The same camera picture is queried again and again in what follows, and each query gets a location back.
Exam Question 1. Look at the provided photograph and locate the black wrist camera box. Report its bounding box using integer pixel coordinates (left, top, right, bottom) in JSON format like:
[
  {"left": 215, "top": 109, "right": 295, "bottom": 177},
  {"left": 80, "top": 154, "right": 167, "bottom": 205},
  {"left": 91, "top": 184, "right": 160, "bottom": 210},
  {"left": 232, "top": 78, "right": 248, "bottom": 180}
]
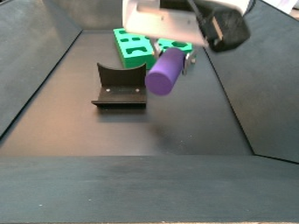
[{"left": 200, "top": 5, "right": 249, "bottom": 53}]

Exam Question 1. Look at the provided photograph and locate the purple cylinder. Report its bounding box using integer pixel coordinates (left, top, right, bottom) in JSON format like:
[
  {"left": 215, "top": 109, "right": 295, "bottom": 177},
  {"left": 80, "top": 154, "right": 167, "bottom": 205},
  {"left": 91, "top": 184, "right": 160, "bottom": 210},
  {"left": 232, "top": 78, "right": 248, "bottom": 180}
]
[{"left": 144, "top": 48, "right": 184, "bottom": 95}]

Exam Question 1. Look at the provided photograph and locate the black camera cable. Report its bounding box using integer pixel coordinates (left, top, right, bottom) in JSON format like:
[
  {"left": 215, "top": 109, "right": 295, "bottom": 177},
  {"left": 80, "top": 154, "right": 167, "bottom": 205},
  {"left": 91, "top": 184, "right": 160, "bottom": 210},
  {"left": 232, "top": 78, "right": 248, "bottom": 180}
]
[{"left": 185, "top": 0, "right": 217, "bottom": 45}]

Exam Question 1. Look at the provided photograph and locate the green foam shape-sorter block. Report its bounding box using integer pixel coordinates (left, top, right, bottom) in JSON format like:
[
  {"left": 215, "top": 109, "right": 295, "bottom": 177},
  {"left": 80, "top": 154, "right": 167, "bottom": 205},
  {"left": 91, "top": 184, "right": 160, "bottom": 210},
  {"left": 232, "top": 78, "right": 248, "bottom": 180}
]
[{"left": 113, "top": 28, "right": 192, "bottom": 70}]

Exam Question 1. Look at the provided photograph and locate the black curved cradle stand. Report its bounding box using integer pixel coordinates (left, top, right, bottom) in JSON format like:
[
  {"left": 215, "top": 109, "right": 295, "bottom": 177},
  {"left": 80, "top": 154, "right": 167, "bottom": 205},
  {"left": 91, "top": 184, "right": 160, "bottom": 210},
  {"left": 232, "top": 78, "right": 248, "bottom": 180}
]
[{"left": 91, "top": 63, "right": 147, "bottom": 107}]

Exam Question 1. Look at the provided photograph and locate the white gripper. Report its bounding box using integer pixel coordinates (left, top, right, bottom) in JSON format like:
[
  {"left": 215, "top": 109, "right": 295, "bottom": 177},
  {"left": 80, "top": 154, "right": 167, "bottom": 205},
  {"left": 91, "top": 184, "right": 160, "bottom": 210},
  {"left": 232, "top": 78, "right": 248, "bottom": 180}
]
[{"left": 123, "top": 0, "right": 249, "bottom": 75}]

